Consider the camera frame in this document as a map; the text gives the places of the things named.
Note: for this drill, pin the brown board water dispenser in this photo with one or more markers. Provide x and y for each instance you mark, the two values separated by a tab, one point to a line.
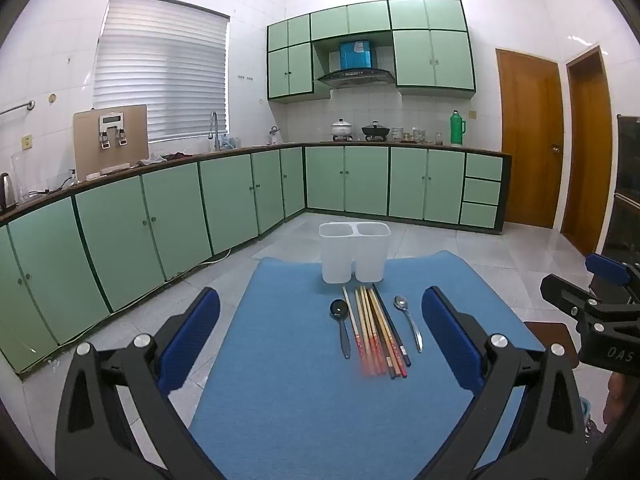
90	150

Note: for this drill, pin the white cooking pot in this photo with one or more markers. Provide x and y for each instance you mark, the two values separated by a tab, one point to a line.
342	129

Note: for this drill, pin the black spoon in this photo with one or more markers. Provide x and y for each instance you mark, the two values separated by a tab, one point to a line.
344	340

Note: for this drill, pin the metal kitchen faucet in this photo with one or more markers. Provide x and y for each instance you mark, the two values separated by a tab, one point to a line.
215	127

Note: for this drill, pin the green lower kitchen cabinets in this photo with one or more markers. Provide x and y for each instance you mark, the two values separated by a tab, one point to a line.
150	230

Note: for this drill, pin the steel electric kettle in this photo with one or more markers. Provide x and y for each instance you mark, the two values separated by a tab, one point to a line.
5	192

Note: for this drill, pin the bundle of chopsticks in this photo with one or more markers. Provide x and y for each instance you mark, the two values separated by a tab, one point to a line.
387	332

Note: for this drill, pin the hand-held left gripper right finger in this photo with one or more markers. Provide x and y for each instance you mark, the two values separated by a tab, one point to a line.
447	330

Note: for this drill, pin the black glass cabinet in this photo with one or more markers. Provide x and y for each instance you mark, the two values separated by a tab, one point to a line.
625	195

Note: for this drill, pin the blue-wrapped hood chimney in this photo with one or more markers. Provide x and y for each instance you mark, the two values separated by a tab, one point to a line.
356	54

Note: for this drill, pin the metal towel bar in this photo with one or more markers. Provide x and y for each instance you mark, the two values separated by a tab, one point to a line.
17	108

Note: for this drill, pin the metal spoon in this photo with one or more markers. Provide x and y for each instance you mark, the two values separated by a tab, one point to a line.
412	327

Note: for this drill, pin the green thermos flask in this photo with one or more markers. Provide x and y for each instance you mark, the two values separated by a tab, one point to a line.
458	130

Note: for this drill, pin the blue table mat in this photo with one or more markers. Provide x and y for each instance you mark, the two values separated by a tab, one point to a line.
300	385

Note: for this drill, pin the yellow wall socket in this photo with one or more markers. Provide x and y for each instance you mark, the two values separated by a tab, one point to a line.
27	142

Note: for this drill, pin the green upper wall cabinets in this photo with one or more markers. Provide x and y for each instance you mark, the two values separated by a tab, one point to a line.
430	60

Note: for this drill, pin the brown stool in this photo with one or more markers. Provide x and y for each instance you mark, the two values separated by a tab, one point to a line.
550	335

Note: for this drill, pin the clear plastic container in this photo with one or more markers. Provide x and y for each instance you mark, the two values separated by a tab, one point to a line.
30	180

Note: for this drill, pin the dark red cloth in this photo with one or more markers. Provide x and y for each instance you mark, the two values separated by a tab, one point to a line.
180	155

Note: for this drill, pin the white plastic utensil holder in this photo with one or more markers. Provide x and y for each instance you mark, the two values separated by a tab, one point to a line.
355	255

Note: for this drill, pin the black wok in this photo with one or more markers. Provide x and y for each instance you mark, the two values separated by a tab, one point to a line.
376	132

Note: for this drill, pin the white power strip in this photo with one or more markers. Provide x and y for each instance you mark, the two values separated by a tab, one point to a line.
107	171

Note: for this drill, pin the white window blind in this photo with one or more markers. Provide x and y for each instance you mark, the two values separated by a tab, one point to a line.
160	75

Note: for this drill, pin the red-ended wooden chopstick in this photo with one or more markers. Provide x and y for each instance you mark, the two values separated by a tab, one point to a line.
371	335
363	335

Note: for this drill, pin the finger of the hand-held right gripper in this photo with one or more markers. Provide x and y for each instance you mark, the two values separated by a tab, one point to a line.
562	290
607	269

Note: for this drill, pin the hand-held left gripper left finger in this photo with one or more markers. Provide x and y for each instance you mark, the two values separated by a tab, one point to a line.
195	330

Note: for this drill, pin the brown wooden door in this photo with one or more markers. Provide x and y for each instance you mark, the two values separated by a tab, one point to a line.
527	140
587	160

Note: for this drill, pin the grey cloth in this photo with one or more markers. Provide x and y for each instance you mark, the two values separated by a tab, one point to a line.
150	160

